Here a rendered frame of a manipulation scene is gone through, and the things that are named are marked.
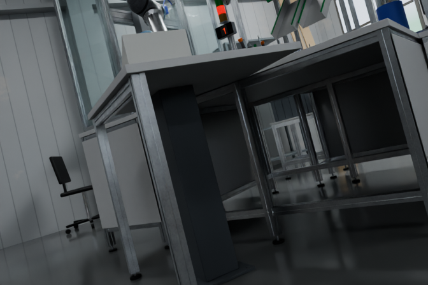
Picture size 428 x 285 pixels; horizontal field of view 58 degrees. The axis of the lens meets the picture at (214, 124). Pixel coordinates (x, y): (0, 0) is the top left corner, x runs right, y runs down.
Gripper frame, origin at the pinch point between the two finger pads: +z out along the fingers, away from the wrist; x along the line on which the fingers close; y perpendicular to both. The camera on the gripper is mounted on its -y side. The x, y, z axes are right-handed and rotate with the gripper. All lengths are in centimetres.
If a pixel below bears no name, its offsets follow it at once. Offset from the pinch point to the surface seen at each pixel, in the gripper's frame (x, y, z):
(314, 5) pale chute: 35.1, -21.4, 13.3
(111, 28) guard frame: -87, 1, -20
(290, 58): 27.5, 6.0, 39.0
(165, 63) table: 15, 76, 39
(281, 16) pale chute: 17.3, -21.2, 11.6
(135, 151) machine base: -89, 4, 60
